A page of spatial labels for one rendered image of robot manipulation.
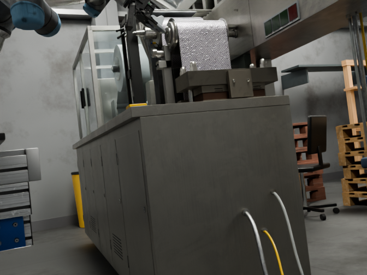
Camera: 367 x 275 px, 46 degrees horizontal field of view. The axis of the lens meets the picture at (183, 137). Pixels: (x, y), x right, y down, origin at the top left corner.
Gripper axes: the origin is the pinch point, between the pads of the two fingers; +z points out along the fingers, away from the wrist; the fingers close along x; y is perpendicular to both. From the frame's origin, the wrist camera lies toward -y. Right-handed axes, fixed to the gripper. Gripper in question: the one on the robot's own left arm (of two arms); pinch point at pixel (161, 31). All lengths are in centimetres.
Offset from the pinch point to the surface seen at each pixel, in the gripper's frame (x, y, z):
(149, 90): 67, -5, 18
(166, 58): -0.1, -8.8, 8.5
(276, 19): -38, 18, 32
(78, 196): 325, -79, 47
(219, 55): -7.5, 4.9, 26.8
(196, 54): -7.4, -1.6, 17.8
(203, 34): -7.4, 8.4, 15.3
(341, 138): 180, 109, 219
